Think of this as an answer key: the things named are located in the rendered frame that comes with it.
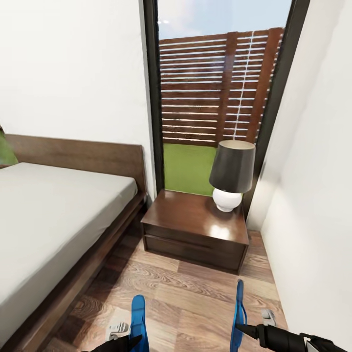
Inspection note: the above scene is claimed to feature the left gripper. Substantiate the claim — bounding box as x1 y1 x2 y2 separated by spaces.
97 334 142 352

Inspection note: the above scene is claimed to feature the sandal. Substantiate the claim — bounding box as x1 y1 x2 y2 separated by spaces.
230 281 247 352
129 294 150 352

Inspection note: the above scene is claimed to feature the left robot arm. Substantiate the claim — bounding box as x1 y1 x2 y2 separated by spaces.
91 322 142 352

